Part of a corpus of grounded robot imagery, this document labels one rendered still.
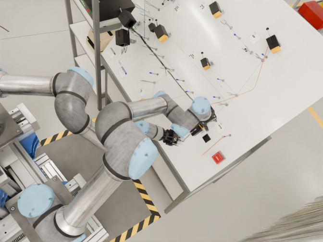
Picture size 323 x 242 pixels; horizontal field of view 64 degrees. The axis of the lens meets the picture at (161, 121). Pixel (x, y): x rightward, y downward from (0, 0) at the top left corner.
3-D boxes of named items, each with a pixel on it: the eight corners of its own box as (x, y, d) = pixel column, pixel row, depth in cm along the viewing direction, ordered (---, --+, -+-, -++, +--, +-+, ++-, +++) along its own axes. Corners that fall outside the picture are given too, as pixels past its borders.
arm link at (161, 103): (73, 123, 80) (154, 103, 122) (94, 148, 77) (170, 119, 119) (88, 95, 75) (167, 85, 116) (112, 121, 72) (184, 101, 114)
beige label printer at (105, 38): (98, 61, 215) (97, 43, 198) (85, 44, 221) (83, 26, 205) (129, 49, 228) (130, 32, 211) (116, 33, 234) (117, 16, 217)
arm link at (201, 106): (185, 105, 107) (200, 90, 107) (189, 112, 118) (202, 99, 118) (199, 118, 105) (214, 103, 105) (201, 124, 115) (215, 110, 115)
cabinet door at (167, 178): (172, 200, 195) (186, 187, 162) (136, 142, 213) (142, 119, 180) (175, 199, 196) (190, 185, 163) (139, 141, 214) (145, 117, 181)
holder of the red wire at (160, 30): (165, 20, 160) (155, 14, 151) (173, 38, 157) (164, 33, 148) (159, 25, 163) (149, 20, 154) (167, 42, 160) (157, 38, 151)
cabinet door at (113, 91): (137, 142, 214) (142, 118, 180) (106, 92, 232) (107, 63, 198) (139, 140, 215) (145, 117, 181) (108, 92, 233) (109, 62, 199)
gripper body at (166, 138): (179, 147, 137) (163, 142, 129) (167, 143, 143) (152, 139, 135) (182, 133, 138) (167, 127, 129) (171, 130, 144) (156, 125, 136)
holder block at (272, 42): (274, 28, 125) (270, 23, 118) (282, 49, 123) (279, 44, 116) (265, 33, 128) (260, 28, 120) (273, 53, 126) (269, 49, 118)
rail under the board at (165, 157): (186, 195, 159) (189, 193, 153) (100, 60, 198) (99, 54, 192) (193, 191, 161) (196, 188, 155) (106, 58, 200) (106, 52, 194)
